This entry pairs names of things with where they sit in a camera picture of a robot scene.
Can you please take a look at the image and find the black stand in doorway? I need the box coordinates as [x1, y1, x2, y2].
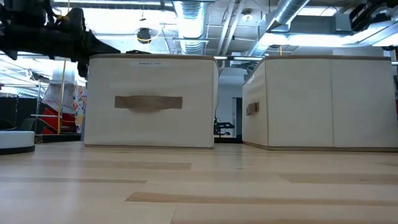
[213, 117, 236, 138]

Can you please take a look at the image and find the white desk lamp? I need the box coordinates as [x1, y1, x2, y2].
[0, 130, 36, 156]

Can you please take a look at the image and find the yellow vertical pole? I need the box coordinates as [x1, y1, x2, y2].
[57, 58, 67, 135]

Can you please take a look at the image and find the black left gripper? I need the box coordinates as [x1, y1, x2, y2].
[12, 0, 121, 79]

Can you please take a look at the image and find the white hanging cloth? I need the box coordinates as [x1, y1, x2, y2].
[41, 70, 77, 114]

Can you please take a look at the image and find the silver ceiling air duct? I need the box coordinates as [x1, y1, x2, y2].
[248, 0, 312, 57]

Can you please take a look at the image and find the ribbed silver ceiling duct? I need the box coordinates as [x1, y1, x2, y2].
[173, 0, 208, 55]

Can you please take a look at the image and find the left beige fabric bin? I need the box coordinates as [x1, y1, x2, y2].
[83, 53, 220, 150]

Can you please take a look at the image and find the right beige fabric bin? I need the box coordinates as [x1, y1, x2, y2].
[241, 55, 398, 152]

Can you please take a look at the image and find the black overhead camera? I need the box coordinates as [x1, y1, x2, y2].
[136, 27, 153, 45]

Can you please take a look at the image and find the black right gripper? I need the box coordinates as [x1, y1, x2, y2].
[349, 0, 398, 33]

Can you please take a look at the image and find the beige fabric bin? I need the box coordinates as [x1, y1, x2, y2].
[83, 53, 220, 150]
[241, 55, 398, 152]

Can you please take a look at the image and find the red storage rack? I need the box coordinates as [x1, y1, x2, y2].
[39, 106, 77, 136]

